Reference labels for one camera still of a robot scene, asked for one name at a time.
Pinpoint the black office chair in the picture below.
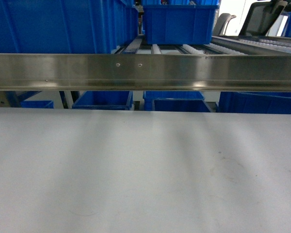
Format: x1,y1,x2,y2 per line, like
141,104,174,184
239,0,288,36

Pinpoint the blue bin under shelf right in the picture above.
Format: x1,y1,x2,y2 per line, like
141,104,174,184
216,92,291,115

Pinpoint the stainless steel shelf rack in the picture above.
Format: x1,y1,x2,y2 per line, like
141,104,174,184
0,36,291,92

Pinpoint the blue bin under shelf left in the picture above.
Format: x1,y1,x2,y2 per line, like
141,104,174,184
72,91,133,110

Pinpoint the blue bin under shelf middle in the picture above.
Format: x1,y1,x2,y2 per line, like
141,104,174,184
143,91,211,113

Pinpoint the blue bin under shelf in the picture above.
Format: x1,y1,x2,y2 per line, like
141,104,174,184
143,91,211,113
72,91,133,110
216,92,291,115

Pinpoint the blue bin left on shelf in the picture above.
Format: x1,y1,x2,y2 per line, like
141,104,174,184
0,0,138,54

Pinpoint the large blue bin on shelf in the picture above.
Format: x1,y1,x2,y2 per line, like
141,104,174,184
143,5,218,45

